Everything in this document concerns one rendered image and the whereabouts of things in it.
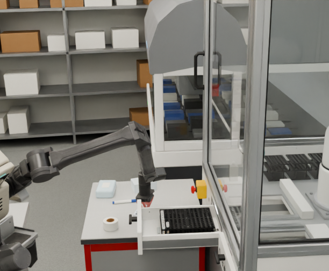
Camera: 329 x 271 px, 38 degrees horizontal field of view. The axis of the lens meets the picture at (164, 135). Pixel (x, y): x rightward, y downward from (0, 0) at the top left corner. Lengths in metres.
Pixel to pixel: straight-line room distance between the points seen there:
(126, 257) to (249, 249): 0.90
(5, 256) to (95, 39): 4.40
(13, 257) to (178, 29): 1.67
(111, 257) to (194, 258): 0.39
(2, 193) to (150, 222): 0.73
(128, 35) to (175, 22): 2.94
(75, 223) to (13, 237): 2.22
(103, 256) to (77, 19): 4.04
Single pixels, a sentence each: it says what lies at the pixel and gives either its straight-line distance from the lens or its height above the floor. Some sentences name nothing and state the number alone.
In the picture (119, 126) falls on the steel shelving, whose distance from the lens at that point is 5.80.
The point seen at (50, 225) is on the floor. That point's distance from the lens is 3.98.
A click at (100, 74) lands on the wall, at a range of 6.02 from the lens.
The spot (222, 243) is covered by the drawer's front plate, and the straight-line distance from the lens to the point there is 1.85.
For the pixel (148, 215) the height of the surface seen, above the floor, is 0.86.
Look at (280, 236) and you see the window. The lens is 1.55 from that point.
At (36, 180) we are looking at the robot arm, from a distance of 1.76.
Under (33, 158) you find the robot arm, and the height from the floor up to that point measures 1.28.
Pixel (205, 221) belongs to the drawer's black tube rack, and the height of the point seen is 0.90.
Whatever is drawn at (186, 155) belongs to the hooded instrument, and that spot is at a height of 0.87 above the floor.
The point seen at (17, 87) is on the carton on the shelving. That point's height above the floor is 0.71.
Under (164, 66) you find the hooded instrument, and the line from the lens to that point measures 2.66.
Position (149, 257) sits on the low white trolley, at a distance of 2.30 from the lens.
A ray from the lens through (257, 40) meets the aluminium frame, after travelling 1.31.
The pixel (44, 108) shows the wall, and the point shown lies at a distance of 6.14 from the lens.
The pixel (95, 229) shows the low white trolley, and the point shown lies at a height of 0.76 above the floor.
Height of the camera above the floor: 1.89
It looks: 19 degrees down
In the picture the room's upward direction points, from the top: 1 degrees counter-clockwise
